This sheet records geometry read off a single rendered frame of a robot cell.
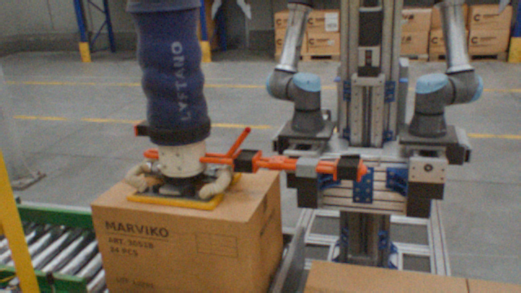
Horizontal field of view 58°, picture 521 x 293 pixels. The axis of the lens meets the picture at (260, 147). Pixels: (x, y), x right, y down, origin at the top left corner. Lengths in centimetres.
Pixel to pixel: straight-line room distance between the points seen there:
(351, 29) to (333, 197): 73
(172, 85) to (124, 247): 64
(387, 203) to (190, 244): 88
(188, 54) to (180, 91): 12
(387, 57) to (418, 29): 646
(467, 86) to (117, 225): 143
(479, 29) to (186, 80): 745
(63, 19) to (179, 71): 1103
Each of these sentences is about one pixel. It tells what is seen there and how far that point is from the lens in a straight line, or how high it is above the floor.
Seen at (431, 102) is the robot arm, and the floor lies 118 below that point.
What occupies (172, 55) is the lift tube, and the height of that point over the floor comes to 146.
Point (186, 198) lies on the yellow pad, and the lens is 165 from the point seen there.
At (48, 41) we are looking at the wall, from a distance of 1274.
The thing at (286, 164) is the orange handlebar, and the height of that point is 109.
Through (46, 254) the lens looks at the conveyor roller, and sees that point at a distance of 239.
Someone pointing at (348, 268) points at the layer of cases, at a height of 54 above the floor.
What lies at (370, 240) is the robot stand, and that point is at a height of 46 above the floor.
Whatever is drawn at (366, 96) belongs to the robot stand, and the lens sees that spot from 205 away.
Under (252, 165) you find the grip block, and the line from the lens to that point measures 158.
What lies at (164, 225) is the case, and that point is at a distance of 166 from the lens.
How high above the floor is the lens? 172
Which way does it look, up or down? 21 degrees down
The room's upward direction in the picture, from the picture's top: 3 degrees counter-clockwise
